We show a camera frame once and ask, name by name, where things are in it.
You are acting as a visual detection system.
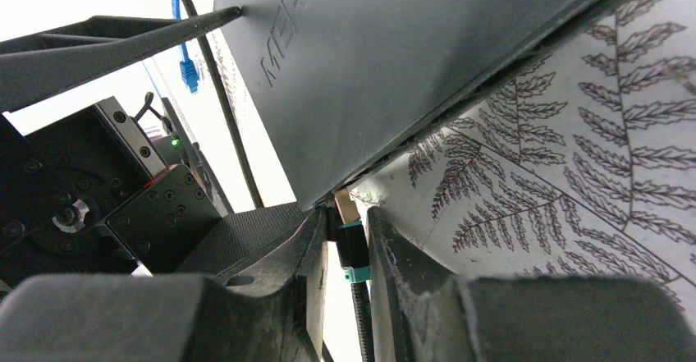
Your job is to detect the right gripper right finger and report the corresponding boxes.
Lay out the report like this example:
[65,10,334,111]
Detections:
[367,207,695,361]

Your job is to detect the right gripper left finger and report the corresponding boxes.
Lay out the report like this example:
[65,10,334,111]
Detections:
[1,208,327,361]

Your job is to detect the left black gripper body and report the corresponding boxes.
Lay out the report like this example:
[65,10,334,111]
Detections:
[1,98,222,289]

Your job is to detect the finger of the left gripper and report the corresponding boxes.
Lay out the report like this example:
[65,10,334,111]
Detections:
[1,7,242,112]

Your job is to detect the black ethernet cable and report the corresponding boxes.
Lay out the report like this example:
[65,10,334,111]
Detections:
[168,0,378,362]

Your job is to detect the black network switch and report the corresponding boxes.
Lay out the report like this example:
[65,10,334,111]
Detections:
[213,0,680,212]

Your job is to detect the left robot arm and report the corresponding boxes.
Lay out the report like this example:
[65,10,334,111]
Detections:
[1,7,241,292]

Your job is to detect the floral patterned table mat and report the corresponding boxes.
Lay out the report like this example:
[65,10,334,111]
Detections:
[141,0,696,362]

